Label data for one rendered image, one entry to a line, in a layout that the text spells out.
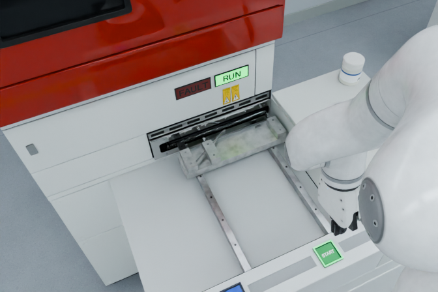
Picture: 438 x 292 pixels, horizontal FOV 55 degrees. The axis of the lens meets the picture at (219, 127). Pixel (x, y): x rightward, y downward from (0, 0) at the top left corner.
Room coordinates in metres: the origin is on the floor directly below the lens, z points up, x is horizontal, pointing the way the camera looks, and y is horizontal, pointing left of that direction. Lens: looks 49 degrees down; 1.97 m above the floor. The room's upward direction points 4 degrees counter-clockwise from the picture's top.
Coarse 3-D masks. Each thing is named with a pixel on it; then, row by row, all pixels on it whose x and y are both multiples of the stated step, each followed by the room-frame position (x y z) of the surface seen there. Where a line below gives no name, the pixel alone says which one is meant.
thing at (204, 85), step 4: (204, 80) 0.95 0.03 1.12; (208, 80) 0.95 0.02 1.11; (192, 84) 0.94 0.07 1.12; (196, 84) 0.94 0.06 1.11; (200, 84) 0.95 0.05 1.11; (204, 84) 0.95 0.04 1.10; (208, 84) 0.95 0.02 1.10; (184, 88) 0.93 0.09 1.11; (188, 88) 0.93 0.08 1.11; (192, 88) 0.94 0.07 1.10; (196, 88) 0.94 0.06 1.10; (200, 88) 0.94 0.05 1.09; (204, 88) 0.95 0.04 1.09; (208, 88) 0.95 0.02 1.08; (176, 92) 0.92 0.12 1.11; (180, 92) 0.92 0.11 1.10; (184, 92) 0.93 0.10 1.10; (188, 92) 0.93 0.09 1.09; (192, 92) 0.94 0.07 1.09; (196, 92) 0.94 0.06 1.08; (180, 96) 0.92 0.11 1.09; (184, 96) 0.93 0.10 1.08
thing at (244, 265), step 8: (200, 176) 0.79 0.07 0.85; (200, 184) 0.77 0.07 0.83; (208, 192) 0.72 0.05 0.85; (208, 200) 0.70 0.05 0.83; (216, 208) 0.66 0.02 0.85; (216, 216) 0.64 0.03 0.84; (224, 216) 0.63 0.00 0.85; (224, 224) 0.61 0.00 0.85; (224, 232) 0.59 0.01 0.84; (232, 232) 0.58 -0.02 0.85; (232, 240) 0.55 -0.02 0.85; (232, 248) 0.54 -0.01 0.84; (240, 248) 0.53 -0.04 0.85; (240, 256) 0.50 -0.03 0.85; (240, 264) 0.49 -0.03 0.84; (248, 264) 0.48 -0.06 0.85
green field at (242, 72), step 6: (246, 66) 1.00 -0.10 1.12; (228, 72) 0.98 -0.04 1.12; (234, 72) 0.99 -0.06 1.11; (240, 72) 0.99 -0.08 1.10; (246, 72) 1.00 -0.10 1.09; (216, 78) 0.96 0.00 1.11; (222, 78) 0.97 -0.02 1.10; (228, 78) 0.98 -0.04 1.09; (234, 78) 0.99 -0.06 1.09; (216, 84) 0.96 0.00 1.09
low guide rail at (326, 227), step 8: (272, 152) 0.87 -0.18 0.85; (280, 160) 0.83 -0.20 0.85; (280, 168) 0.81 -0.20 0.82; (288, 168) 0.79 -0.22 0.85; (288, 176) 0.77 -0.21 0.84; (296, 176) 0.76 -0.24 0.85; (296, 184) 0.73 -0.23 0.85; (304, 192) 0.70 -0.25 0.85; (304, 200) 0.67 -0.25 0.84; (312, 200) 0.67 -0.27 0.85; (312, 208) 0.64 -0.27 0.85; (320, 216) 0.61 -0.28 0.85; (320, 224) 0.59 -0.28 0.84; (328, 224) 0.58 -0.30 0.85; (328, 232) 0.56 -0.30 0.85
